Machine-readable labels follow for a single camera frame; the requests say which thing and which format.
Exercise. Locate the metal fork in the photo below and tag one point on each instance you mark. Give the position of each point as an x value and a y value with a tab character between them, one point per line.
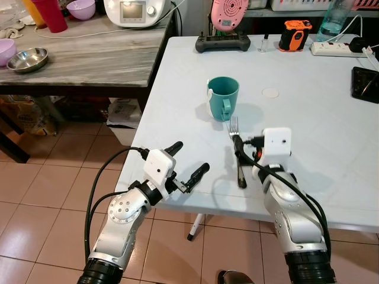
241	174

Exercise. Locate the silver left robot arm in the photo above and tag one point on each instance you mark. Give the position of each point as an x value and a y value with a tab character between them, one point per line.
121	216

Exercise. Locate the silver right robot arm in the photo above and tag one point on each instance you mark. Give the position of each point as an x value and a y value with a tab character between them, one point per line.
293	219

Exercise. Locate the white table leg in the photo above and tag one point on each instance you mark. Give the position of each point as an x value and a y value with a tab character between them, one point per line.
196	226

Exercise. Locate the teal mug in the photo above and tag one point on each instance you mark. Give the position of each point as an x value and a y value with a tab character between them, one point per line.
223	94

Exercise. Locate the white round table cap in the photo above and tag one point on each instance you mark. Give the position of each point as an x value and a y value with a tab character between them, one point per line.
270	93

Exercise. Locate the white plastic bag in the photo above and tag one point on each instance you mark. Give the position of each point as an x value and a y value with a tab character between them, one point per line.
124	115

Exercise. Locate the small clear vial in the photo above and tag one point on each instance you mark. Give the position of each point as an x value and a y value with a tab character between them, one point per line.
264	44

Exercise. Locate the black game controller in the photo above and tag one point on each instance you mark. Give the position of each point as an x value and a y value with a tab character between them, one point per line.
223	42

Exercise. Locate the orange black device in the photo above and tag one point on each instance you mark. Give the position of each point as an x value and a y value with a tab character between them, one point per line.
295	35

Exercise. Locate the grey marble side table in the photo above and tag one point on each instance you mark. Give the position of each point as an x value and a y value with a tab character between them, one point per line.
89	59

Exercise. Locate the white power strip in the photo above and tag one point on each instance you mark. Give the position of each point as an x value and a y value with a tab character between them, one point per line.
331	48

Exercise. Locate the black smartphone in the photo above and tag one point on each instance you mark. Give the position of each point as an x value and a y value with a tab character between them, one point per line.
365	84

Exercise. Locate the pink handheld fan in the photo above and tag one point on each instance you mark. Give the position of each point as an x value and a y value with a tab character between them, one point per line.
230	14

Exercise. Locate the white kitchen appliance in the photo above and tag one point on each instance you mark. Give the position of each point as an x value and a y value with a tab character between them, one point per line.
133	12

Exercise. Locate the black plug adapter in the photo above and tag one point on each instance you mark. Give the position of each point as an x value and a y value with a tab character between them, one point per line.
357	44

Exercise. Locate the clear blue water bottle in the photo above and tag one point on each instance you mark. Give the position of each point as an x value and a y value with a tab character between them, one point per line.
334	21

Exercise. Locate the printed brown bag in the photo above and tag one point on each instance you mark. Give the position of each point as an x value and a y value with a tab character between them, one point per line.
23	115

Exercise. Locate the pink storage basket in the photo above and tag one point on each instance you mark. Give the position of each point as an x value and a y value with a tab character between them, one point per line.
320	4

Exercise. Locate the purple plastic bowl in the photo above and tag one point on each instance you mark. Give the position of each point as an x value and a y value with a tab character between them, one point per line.
81	8

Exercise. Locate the steel bowl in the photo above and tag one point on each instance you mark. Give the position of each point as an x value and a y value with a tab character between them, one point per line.
28	60

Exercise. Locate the red plastic cup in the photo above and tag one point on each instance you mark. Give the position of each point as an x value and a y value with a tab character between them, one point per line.
52	15

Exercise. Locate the small purple bowl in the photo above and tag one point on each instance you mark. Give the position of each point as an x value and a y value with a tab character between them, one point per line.
6	52

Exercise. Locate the orange plastic cup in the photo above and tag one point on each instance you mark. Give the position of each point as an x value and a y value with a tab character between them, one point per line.
32	12

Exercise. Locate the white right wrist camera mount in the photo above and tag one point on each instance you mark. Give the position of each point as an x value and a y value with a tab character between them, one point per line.
277	145

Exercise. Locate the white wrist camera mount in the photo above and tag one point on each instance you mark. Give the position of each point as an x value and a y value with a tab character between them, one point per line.
277	145
159	167

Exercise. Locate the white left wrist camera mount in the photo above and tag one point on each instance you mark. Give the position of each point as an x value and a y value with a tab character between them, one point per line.
159	167

